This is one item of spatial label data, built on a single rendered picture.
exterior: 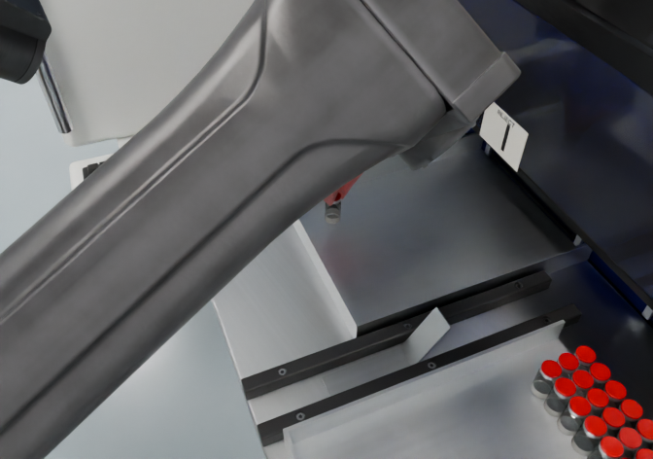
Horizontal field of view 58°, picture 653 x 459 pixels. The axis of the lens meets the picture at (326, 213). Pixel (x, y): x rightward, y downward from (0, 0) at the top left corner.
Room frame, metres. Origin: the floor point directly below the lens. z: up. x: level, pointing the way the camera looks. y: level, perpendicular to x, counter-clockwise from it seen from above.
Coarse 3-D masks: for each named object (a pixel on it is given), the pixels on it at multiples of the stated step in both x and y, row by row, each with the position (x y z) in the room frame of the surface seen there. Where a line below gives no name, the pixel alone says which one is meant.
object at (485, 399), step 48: (528, 336) 0.38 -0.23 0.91; (432, 384) 0.33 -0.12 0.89; (480, 384) 0.34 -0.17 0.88; (528, 384) 0.34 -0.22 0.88; (288, 432) 0.26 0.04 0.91; (336, 432) 0.28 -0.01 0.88; (384, 432) 0.28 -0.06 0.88; (432, 432) 0.28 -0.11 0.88; (480, 432) 0.28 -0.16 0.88; (528, 432) 0.28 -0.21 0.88
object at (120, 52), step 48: (48, 0) 0.87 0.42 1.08; (96, 0) 0.89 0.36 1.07; (144, 0) 0.92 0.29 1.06; (192, 0) 0.94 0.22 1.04; (240, 0) 0.97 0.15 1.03; (48, 48) 0.86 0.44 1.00; (96, 48) 0.88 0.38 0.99; (144, 48) 0.91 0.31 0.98; (192, 48) 0.94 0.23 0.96; (96, 96) 0.88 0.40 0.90; (144, 96) 0.90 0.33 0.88
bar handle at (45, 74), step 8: (40, 64) 0.80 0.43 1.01; (48, 64) 0.80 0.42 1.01; (40, 72) 0.79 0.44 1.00; (48, 72) 0.80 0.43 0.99; (40, 80) 0.80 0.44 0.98; (48, 80) 0.80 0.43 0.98; (48, 88) 0.79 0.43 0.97; (56, 88) 0.80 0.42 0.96; (48, 96) 0.79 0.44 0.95; (56, 96) 0.80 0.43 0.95; (48, 104) 0.80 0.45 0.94; (56, 104) 0.80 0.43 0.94; (64, 104) 0.81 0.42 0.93; (56, 112) 0.79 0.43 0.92; (64, 112) 0.80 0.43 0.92; (56, 120) 0.79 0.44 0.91; (64, 120) 0.80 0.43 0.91; (64, 128) 0.80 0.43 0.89; (72, 128) 0.80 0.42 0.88
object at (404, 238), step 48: (480, 144) 0.76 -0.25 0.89; (384, 192) 0.65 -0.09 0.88; (432, 192) 0.65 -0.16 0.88; (480, 192) 0.65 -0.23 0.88; (336, 240) 0.55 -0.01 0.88; (384, 240) 0.55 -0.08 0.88; (432, 240) 0.55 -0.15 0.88; (480, 240) 0.55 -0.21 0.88; (528, 240) 0.55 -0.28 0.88; (336, 288) 0.44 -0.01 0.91; (384, 288) 0.47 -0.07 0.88; (432, 288) 0.47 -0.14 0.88; (480, 288) 0.45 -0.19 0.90
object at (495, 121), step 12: (492, 108) 0.64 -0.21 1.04; (492, 120) 0.63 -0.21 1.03; (504, 120) 0.61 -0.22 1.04; (480, 132) 0.65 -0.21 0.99; (492, 132) 0.63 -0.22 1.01; (504, 132) 0.60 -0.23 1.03; (516, 132) 0.59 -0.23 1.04; (492, 144) 0.62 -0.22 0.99; (516, 144) 0.58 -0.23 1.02; (504, 156) 0.59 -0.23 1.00; (516, 156) 0.58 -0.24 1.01; (516, 168) 0.57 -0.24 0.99
